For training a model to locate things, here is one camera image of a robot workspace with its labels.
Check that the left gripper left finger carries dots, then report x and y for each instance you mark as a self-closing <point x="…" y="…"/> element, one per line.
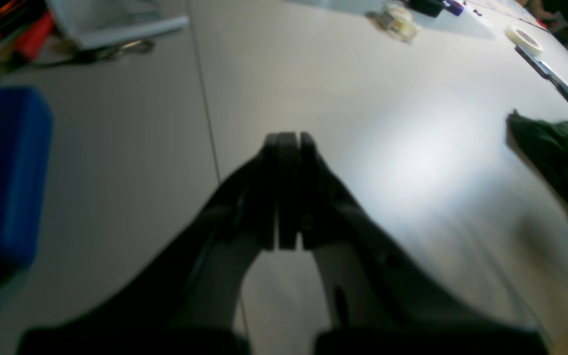
<point x="184" y="301"/>

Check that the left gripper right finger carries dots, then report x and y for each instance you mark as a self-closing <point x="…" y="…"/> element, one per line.
<point x="381" y="301"/>

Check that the dark green t-shirt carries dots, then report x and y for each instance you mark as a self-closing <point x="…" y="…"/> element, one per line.
<point x="560" y="167"/>

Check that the blue box with black knob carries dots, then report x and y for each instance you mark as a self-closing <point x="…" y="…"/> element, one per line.
<point x="26" y="125"/>

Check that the grey usb hub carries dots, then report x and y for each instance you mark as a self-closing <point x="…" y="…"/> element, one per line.
<point x="541" y="68"/>

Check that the clear tape rolls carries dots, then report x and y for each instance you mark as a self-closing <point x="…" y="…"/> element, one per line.
<point x="397" y="21"/>

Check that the rolled paper sheet with drawing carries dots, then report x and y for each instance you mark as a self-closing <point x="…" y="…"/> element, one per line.
<point x="91" y="24"/>

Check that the white tape roll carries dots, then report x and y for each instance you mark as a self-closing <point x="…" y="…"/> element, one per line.
<point x="523" y="39"/>

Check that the purple tape roll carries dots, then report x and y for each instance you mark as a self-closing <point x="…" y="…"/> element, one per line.
<point x="453" y="6"/>

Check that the black action camera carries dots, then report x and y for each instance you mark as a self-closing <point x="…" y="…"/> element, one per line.
<point x="431" y="8"/>

